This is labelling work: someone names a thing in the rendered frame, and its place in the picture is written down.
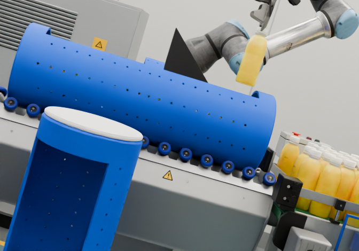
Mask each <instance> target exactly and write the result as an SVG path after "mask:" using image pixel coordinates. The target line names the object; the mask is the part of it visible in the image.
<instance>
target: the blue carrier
mask: <svg viewBox="0 0 359 251"><path fill-rule="evenodd" d="M37 63H39V64H37ZM164 65H165V63H164V62H162V61H158V60H155V59H152V58H148V57H146V58H145V61H144V63H141V62H137V61H134V60H130V59H127V58H124V57H120V56H117V55H114V54H111V53H107V52H104V51H100V50H97V49H94V48H90V47H88V46H85V45H81V44H77V43H74V42H71V41H68V40H64V39H62V38H58V37H55V36H51V28H50V27H47V26H43V25H39V24H37V23H31V24H30V25H29V26H28V27H27V29H26V30H25V32H24V34H23V37H22V39H21V41H20V44H19V47H18V49H17V52H16V55H15V59H14V62H13V66H12V69H11V74H10V78H9V84H8V88H7V98H8V97H13V98H15V99H16V100H17V101H18V106H22V107H25V108H27V106H28V105H29V104H37V105H38V106H39V107H40V112H42V113H44V110H45V108H47V107H50V106H54V107H64V108H70V109H75V110H78V111H83V112H87V113H90V114H94V115H98V116H101V117H105V118H107V119H110V120H113V121H116V122H119V123H122V124H124V125H127V126H129V127H131V128H133V129H135V130H137V131H139V132H140V133H141V134H142V135H143V136H146V137H147V138H148V139H149V140H150V144H152V145H156V146H158V145H159V144H160V143H161V142H167V143H169V144H170V146H171V150H173V151H176V152H180V150H181V149H183V148H188V149H190V150H191V152H192V156H194V157H197V158H201V157H202V156H203V155H204V154H209V155H211V156H212V157H213V160H214V162H215V163H218V164H222V163H223V161H225V160H229V161H232V162H233V164H234V165H235V169H239V170H243V169H244V168H245V167H247V166H250V167H252V168H253V169H254V170H256V168H257V167H258V166H259V164H260V163H261V161H262V159H263V157H264V155H265V153H266V150H267V148H268V145H269V142H270V138H271V135H272V131H273V128H274V124H275V118H276V99H275V97H274V96H273V95H270V94H267V93H264V92H260V91H254V92H253V93H252V94H251V96H249V95H246V94H243V93H240V92H236V91H233V90H229V89H226V88H223V87H219V86H216V85H213V84H210V83H206V82H203V81H200V80H196V79H193V78H190V77H187V76H183V75H180V74H176V73H173V72H170V71H167V70H164ZM50 67H52V68H50ZM63 71H65V72H63ZM76 74H77V76H76ZM88 78H90V80H89V79H88ZM114 86H116V87H114ZM127 89H128V91H127ZM138 93H140V95H139V94H138ZM148 96H150V97H148ZM158 99H160V100H158ZM171 103H172V104H171ZM114 110H115V111H114ZM196 110H197V111H196ZM208 113H209V115H208ZM220 117H221V119H220ZM146 119H147V120H146ZM232 121H233V122H232ZM244 125H246V126H244ZM207 137H208V138H207ZM219 141H220V142H219ZM231 144H232V145H231Z"/></svg>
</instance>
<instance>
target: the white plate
mask: <svg viewBox="0 0 359 251"><path fill-rule="evenodd" d="M44 112H45V113H46V115H47V116H49V117H50V118H52V119H54V120H56V121H58V122H60V123H63V124H65V125H68V126H70V127H73V128H76V129H79V130H82V131H86V132H89V133H92V134H95V135H100V136H104V137H108V138H113V139H118V140H125V141H130V142H138V141H140V140H142V139H143V135H142V134H141V133H140V132H139V131H137V130H135V129H133V128H131V127H129V126H127V125H124V124H122V123H119V122H116V121H113V120H110V119H107V118H105V117H101V116H98V115H94V114H90V113H87V112H83V111H78V110H75V109H70V108H64V107H54V106H50V107H47V108H45V110H44Z"/></svg>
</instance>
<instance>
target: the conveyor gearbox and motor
mask: <svg viewBox="0 0 359 251"><path fill-rule="evenodd" d="M331 248H332V245H331V244H330V242H329V241H328V240H327V239H326V238H325V237H324V236H323V235H322V234H318V233H315V232H311V231H307V230H304V229H300V228H296V227H294V226H292V227H291V229H290V232H289V234H288V237H287V241H286V244H285V247H284V250H283V251H331Z"/></svg>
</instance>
